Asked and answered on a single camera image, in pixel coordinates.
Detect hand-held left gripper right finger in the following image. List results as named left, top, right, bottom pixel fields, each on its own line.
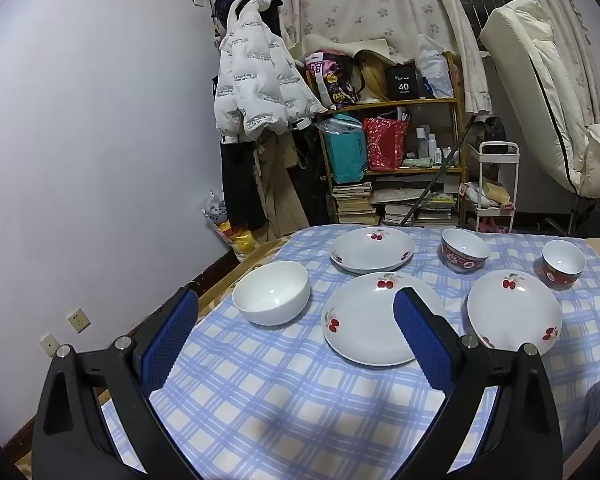
left=392, top=286, right=563, bottom=480

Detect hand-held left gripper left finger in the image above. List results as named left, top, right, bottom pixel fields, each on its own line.
left=32, top=287, right=201, bottom=480

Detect white cherry print plate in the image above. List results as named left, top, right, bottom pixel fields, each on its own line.
left=329, top=226, right=416, bottom=274
left=467, top=269, right=564, bottom=358
left=321, top=272, right=448, bottom=367

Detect large red patterned bowl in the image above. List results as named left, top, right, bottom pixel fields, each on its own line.
left=440, top=228, right=492, bottom=275

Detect plain white bowl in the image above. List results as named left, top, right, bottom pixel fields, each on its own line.
left=231, top=260, right=311, bottom=327

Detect blue plaid cloth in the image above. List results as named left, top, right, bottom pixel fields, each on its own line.
left=100, top=224, right=600, bottom=480

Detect plastic bag of toys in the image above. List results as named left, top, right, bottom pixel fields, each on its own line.
left=202, top=191, right=261, bottom=262

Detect pile of magazines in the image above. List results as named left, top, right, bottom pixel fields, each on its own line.
left=380, top=190, right=461, bottom=228

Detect stack of brown books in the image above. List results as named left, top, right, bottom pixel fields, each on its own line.
left=332, top=181, right=381, bottom=226

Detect small red patterned bowl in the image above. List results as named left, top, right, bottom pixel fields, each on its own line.
left=542, top=239, right=587, bottom=290

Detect white trolley cart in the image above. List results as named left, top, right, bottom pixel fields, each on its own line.
left=460, top=141, right=520, bottom=233

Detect green metal pole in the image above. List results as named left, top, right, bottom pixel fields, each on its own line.
left=400, top=115, right=476, bottom=227

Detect black trousers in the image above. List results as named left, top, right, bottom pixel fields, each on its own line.
left=220, top=135, right=268, bottom=231

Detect beige trousers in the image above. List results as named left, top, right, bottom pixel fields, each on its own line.
left=254, top=132, right=313, bottom=241

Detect black hanging garment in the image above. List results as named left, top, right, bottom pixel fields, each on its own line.
left=292, top=125, right=332, bottom=226

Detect red patterned bag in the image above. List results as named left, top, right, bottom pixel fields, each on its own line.
left=363, top=116, right=410, bottom=172

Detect teal bag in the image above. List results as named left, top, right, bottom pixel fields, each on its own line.
left=322, top=115, right=368, bottom=184

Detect wooden shelf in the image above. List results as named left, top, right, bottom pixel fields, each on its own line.
left=305, top=52, right=468, bottom=228

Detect black box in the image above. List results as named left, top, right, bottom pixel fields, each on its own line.
left=385, top=64, right=425, bottom=101

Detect blond wig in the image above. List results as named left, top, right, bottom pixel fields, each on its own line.
left=355, top=50, right=396, bottom=103

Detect white plastic bag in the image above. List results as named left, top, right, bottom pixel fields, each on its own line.
left=415, top=34, right=453, bottom=98

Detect white puffer jacket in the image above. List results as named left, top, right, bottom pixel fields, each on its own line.
left=214, top=0, right=328, bottom=142

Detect pink and black printed bag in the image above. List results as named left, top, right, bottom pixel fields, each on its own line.
left=306, top=50, right=361, bottom=108

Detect dark blue hooded garment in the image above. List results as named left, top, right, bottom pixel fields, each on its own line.
left=214, top=0, right=283, bottom=41

